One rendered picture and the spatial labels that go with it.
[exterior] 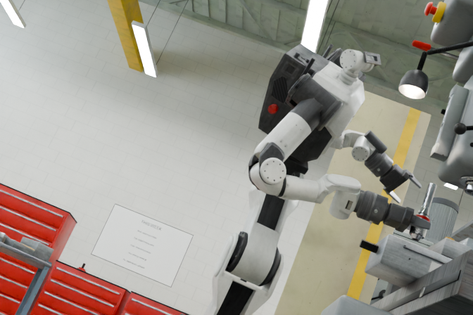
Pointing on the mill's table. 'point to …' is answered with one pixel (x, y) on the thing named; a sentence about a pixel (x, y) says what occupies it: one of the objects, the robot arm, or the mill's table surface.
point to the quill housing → (460, 148)
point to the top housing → (457, 11)
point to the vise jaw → (449, 248)
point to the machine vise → (402, 261)
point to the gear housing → (464, 66)
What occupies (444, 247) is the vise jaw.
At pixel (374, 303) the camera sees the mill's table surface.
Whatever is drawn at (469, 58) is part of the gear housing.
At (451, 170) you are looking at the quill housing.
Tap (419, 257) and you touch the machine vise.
